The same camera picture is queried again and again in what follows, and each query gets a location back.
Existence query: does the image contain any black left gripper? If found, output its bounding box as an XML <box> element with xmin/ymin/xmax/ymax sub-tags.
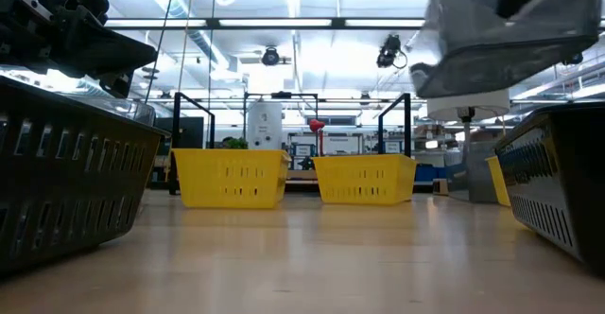
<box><xmin>0</xmin><ymin>0</ymin><xmax>160</xmax><ymax>99</ymax></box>

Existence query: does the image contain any yellow plastic basket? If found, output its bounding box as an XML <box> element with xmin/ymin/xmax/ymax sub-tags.
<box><xmin>485</xmin><ymin>155</ymin><xmax>512</xmax><ymax>208</ymax></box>
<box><xmin>311</xmin><ymin>153</ymin><xmax>419</xmax><ymax>206</ymax></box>
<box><xmin>170</xmin><ymin>148</ymin><xmax>292</xmax><ymax>210</ymax></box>

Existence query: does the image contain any black metal wooden shelf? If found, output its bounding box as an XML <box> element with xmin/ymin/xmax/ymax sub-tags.
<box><xmin>167</xmin><ymin>91</ymin><xmax>439</xmax><ymax>196</ymax></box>

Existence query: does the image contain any black background monitor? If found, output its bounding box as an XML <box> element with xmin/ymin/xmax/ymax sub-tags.
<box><xmin>154</xmin><ymin>116</ymin><xmax>205</xmax><ymax>150</ymax></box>

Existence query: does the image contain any white shade table lamp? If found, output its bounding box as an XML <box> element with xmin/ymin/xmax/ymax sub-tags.
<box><xmin>426</xmin><ymin>88</ymin><xmax>511</xmax><ymax>197</ymax></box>

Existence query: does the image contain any green background plant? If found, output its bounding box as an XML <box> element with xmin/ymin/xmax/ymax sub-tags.
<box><xmin>220</xmin><ymin>136</ymin><xmax>250</xmax><ymax>150</ymax></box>

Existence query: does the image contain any white cylindrical machine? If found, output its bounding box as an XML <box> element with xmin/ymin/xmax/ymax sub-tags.
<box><xmin>246</xmin><ymin>100</ymin><xmax>284</xmax><ymax>151</ymax></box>

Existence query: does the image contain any blue storage bin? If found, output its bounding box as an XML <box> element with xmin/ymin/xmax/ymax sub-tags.
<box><xmin>414</xmin><ymin>163</ymin><xmax>448</xmax><ymax>183</ymax></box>

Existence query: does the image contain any red desk lamp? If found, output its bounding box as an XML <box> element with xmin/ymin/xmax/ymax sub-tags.
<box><xmin>308</xmin><ymin>118</ymin><xmax>328</xmax><ymax>157</ymax></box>

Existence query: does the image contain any black hanging cable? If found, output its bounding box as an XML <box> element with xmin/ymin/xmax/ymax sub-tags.
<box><xmin>143</xmin><ymin>0</ymin><xmax>180</xmax><ymax>105</ymax></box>

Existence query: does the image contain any black overhead frame bar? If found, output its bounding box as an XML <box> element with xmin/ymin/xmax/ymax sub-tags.
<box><xmin>103</xmin><ymin>16</ymin><xmax>426</xmax><ymax>32</ymax></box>

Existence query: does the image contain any black overhead mounted camera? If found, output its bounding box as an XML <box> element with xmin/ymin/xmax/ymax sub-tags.
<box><xmin>375</xmin><ymin>33</ymin><xmax>408</xmax><ymax>70</ymax></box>
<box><xmin>261</xmin><ymin>45</ymin><xmax>282</xmax><ymax>67</ymax></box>

